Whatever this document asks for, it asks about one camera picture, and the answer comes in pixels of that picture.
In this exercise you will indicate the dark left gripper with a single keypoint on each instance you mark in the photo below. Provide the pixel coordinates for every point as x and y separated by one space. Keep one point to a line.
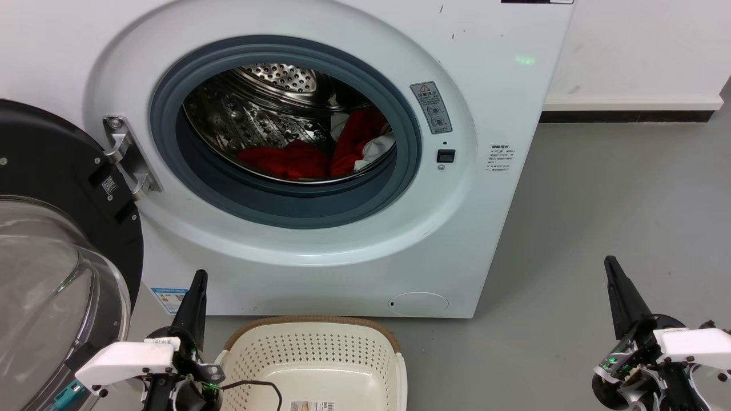
188 371

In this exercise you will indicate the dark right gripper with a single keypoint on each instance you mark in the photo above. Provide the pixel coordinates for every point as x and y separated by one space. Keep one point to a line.
628 377

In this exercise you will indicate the red and white garment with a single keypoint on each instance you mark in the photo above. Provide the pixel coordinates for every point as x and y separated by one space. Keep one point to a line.
291 160

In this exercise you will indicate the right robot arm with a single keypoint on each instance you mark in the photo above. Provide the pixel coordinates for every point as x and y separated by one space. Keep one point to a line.
717 397

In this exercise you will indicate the cream perforated laundry basket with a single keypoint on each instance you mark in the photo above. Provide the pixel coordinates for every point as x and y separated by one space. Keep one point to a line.
314 348

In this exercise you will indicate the stainless steel washing machine drum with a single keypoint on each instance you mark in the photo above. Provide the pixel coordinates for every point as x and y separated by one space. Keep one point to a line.
245 114

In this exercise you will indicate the black washer door with glass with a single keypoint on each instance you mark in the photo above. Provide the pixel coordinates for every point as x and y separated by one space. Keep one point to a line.
51 154

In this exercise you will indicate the blue energy label sticker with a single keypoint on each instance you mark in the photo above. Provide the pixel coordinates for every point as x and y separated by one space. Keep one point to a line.
168 299

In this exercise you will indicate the grey rubber door gasket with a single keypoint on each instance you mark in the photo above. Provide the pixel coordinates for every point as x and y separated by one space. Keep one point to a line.
285 211

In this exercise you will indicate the barcode label sticker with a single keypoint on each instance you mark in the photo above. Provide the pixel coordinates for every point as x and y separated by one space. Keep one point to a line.
313 406

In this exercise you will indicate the white front-load washing machine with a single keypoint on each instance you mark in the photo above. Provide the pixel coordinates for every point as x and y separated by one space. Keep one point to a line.
342 285

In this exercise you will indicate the QR code sticker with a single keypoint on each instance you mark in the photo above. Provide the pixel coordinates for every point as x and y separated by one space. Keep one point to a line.
109 185

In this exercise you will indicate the silver metal door hinge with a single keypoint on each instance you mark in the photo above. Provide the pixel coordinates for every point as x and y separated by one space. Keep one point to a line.
130 157

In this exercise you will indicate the round white filter cover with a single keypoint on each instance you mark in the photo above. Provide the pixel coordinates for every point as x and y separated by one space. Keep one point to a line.
418 303

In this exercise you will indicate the black door latch socket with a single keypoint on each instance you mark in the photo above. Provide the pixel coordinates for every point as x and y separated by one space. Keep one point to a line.
446 156

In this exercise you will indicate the grey warning sticker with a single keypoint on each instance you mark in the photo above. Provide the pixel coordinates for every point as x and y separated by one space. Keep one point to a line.
431 107

